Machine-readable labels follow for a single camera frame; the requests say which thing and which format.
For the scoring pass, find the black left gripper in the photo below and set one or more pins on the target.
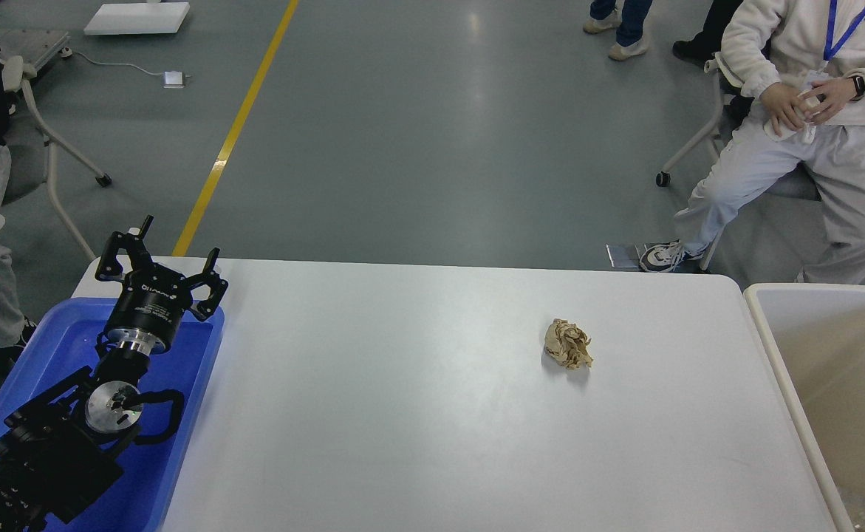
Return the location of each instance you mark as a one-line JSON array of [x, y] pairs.
[[154, 299]]

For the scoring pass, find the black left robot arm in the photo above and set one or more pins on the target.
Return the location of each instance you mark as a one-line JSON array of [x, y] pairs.
[[60, 451]]

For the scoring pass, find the blue plastic tray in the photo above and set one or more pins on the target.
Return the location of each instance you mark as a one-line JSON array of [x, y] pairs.
[[64, 342]]

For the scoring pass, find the white office chair left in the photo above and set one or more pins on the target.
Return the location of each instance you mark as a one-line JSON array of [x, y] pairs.
[[17, 75]]

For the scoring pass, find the white office chair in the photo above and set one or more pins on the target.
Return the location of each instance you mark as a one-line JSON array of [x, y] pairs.
[[797, 184], [17, 75]]

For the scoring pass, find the white foam board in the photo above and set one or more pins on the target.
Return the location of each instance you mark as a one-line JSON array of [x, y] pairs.
[[142, 18]]

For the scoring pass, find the crumpled brown paper ball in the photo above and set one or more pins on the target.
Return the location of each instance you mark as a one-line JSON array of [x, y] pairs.
[[567, 344]]

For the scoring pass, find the silver floor plate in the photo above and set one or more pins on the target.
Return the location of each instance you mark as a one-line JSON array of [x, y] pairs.
[[625, 256]]

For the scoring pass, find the standing person in jeans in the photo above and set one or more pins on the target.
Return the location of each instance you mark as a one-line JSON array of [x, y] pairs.
[[628, 22]]

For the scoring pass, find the standing person in black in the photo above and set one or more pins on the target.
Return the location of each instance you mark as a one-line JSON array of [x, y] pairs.
[[707, 42]]

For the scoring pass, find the white office chair right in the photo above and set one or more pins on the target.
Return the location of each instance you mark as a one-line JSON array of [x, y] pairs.
[[797, 184]]

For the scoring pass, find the beige plastic bin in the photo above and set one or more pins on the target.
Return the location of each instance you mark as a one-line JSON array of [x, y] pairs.
[[814, 335]]

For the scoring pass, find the seated person in white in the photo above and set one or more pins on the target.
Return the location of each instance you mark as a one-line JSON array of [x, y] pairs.
[[803, 63]]

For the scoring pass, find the white power adapter with cable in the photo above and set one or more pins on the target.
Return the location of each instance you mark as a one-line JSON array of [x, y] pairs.
[[171, 79]]

